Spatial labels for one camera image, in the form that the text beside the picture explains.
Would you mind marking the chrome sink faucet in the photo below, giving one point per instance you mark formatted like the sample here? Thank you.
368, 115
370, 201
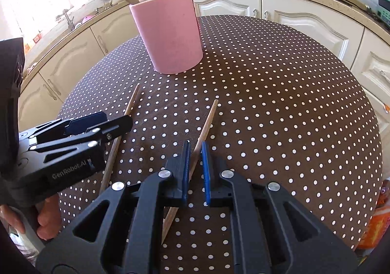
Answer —
71, 25

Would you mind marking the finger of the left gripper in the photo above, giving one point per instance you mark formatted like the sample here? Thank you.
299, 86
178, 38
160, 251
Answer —
109, 130
80, 125

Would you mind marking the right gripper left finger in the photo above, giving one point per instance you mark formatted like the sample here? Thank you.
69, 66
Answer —
121, 231

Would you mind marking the person's left hand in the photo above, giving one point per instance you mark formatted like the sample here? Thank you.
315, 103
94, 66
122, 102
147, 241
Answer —
49, 218

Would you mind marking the brown polka dot tablecloth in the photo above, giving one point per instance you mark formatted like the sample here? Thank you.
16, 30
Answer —
288, 111

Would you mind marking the pink basin in sink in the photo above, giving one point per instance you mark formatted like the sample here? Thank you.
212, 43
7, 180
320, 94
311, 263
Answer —
85, 19

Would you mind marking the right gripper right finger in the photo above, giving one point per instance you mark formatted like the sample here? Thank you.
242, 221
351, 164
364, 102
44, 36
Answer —
272, 232

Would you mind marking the cream lower kitchen cabinets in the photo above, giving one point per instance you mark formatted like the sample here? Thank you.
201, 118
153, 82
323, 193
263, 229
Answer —
358, 41

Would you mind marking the orange snack bag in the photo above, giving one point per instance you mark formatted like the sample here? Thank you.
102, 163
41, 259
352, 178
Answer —
379, 222

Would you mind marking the pink cylindrical utensil holder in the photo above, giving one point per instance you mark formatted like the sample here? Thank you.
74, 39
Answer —
170, 33

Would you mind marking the green countertop appliance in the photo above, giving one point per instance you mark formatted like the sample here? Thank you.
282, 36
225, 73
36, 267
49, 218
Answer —
384, 11

